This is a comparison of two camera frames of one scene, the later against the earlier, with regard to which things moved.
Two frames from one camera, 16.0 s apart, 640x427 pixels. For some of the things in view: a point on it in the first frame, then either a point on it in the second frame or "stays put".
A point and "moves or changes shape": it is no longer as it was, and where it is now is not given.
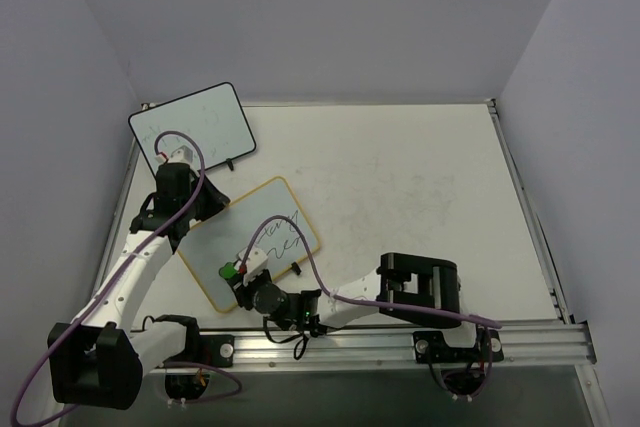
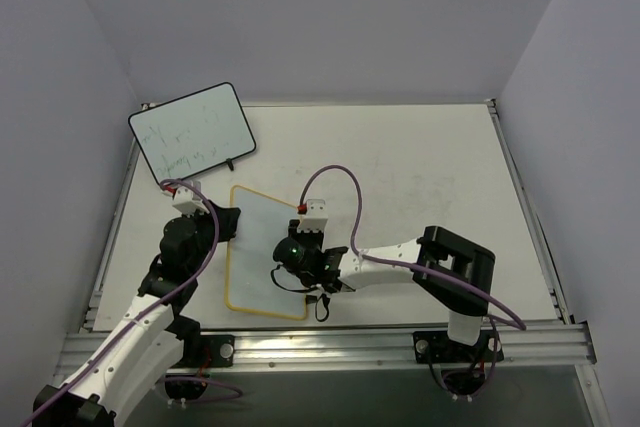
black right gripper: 238,285 to 307,239
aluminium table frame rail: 566,346 stays put
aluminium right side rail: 544,254 stays put
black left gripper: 212,197 to 223,222
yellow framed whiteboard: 220,236 moves or changes shape
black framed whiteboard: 214,115 stays put
